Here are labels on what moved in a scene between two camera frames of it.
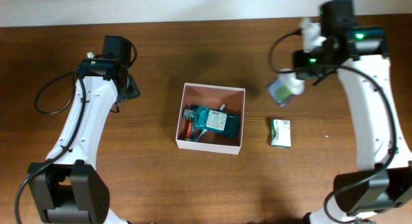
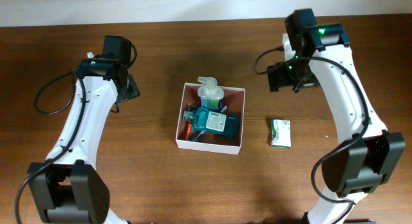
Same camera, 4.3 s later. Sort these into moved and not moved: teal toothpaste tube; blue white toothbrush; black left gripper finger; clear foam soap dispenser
Moved: clear foam soap dispenser
Not moved: teal toothpaste tube; blue white toothbrush; black left gripper finger
